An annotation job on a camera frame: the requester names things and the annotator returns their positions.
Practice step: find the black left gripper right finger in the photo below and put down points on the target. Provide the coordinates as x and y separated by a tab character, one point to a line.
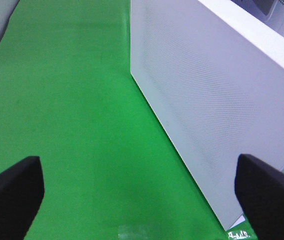
259	188

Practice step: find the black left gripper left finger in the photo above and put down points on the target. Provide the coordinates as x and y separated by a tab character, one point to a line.
21	194

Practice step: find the white microwave door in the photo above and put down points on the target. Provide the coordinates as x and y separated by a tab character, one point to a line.
213	74

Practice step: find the clear tape strip on table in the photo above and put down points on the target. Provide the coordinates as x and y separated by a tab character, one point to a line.
139	232

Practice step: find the green table mat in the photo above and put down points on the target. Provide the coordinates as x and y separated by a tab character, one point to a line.
67	96

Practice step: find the white microwave oven body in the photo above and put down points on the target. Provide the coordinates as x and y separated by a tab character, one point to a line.
270	12

